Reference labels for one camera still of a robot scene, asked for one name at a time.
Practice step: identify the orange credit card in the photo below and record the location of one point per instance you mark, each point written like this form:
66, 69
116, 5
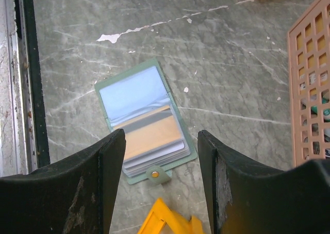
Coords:
150, 131

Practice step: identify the green card holder wallet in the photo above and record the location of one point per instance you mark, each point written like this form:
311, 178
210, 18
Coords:
136, 92

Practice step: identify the peach plastic file organizer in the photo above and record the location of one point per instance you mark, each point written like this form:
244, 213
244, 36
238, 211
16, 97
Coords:
308, 60

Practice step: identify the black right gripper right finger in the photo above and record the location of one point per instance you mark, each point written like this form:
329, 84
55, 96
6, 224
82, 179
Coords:
246, 196

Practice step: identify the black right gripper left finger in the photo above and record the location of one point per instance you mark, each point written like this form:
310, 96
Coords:
74, 195

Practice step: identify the aluminium frame rail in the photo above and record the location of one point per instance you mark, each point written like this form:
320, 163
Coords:
24, 143

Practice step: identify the yellow bin with boxes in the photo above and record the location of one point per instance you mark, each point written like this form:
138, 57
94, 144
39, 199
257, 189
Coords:
161, 216

